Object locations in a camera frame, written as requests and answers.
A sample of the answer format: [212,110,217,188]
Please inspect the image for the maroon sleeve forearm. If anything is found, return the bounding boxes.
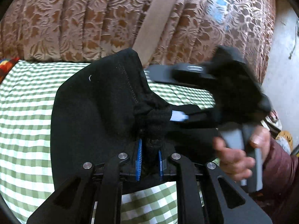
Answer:
[256,139,298,223]

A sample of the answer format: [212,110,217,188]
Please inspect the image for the floral cream quilt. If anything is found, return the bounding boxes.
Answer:
[261,110,293,155]

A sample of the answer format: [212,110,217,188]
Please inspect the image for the brown floral curtain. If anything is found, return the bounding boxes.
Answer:
[1,0,276,82]

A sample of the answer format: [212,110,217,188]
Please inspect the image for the person's right hand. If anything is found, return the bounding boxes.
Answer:
[213,126,271,181]

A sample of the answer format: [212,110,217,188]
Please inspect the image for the beige curtain tie band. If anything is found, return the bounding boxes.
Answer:
[132,0,176,66]

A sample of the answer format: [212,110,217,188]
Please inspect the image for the black pants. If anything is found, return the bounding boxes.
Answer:
[51,46,259,187]

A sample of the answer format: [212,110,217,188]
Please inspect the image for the green white checkered bedsheet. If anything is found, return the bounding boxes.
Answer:
[1,60,215,223]

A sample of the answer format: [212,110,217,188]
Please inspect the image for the colourful plaid pillow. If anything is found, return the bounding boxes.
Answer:
[0,57,20,83]

